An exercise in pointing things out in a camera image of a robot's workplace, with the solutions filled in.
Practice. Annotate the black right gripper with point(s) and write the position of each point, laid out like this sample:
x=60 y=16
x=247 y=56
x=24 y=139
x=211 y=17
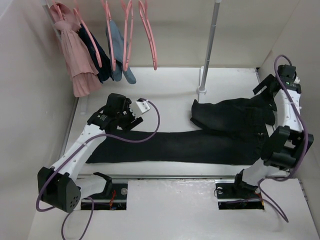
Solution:
x=266 y=82

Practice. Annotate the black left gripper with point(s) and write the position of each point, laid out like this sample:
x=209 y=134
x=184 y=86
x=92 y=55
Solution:
x=130 y=124

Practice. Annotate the black trousers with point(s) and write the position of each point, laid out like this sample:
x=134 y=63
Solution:
x=231 y=132

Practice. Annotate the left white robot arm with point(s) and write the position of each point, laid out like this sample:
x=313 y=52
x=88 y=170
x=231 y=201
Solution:
x=59 y=185

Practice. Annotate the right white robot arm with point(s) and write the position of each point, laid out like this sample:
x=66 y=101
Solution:
x=289 y=142

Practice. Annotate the empty pink hanger left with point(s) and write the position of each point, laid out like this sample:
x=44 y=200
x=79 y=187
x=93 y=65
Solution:
x=128 y=32

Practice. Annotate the empty pink hanger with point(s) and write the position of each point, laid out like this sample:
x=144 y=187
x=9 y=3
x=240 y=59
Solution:
x=143 y=12
x=128 y=32

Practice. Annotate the empty pink hanger right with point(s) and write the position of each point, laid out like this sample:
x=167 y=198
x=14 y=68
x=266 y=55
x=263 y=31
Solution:
x=143 y=12

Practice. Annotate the pink hanger with denim garment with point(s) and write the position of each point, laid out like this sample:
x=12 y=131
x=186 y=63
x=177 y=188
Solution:
x=107 y=12

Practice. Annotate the pink pleated garment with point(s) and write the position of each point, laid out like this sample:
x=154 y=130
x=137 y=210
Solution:
x=80 y=66

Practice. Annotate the light blue denim garment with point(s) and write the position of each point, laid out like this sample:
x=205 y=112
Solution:
x=118 y=50

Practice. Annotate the grey metal rack pole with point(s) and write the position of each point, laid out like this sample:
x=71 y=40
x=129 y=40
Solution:
x=213 y=25

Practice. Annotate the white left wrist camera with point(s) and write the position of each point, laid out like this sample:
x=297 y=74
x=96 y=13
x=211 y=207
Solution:
x=139 y=107

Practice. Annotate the metal rail at table front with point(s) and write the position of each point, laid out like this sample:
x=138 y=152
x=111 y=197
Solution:
x=166 y=177

